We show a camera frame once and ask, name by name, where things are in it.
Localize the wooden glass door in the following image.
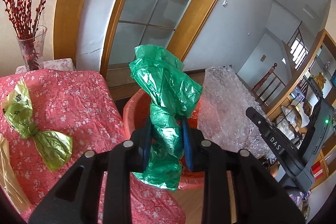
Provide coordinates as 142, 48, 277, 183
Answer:
100, 0, 217, 75

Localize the red lined trash basket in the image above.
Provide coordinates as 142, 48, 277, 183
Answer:
123, 89, 204, 190

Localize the pink floral tablecloth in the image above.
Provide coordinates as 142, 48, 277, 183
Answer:
0, 57, 187, 224

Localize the glass vase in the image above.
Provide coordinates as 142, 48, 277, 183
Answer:
18, 26, 47, 72

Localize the green plastic bag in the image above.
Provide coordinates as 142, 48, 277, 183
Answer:
128, 44, 203, 191

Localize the beige paper scrap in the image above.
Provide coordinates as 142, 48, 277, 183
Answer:
1, 135, 31, 214

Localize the wooden display shelf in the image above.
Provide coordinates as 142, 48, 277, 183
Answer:
266, 29, 335, 193

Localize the clear bubble wrap sheet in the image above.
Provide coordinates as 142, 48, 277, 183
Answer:
197, 67, 271, 158

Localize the olive paw print bag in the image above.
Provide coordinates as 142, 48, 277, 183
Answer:
1, 80, 73, 172

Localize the wooden stair railing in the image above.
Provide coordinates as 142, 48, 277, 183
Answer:
252, 63, 285, 106

